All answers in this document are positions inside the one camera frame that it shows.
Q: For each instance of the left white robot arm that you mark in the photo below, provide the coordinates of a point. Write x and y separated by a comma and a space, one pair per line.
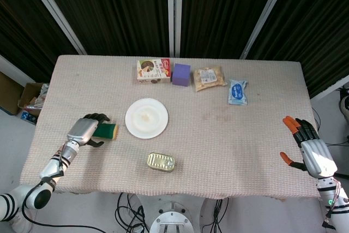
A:
41, 181

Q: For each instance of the green yellow sponge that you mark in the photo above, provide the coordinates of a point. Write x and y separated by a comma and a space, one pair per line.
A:
107, 130

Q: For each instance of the colourful snack box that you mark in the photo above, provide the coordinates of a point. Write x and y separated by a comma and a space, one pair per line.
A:
153, 71

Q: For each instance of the purple foam cube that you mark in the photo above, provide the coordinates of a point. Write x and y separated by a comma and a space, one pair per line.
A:
180, 75

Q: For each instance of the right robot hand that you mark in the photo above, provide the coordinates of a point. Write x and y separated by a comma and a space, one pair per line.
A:
313, 148

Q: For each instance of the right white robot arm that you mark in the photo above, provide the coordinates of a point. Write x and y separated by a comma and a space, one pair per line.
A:
331, 197

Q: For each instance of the gold rectangular tin can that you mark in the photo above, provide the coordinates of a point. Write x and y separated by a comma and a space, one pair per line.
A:
161, 162

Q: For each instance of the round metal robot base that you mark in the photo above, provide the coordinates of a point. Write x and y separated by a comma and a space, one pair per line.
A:
171, 220

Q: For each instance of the blue wet wipes pack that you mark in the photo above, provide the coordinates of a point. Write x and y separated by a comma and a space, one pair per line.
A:
237, 92

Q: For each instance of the white round plate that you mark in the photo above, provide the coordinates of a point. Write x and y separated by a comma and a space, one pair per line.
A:
146, 118

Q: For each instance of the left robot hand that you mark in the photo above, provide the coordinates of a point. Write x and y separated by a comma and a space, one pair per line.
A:
81, 130

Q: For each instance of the pink checkered tablecloth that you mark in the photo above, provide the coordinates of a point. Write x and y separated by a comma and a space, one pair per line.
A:
191, 134

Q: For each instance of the cardboard box with clutter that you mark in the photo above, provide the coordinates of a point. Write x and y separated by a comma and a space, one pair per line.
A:
31, 102

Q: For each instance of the clear bag of nuts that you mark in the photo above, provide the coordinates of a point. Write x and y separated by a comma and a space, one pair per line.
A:
209, 78

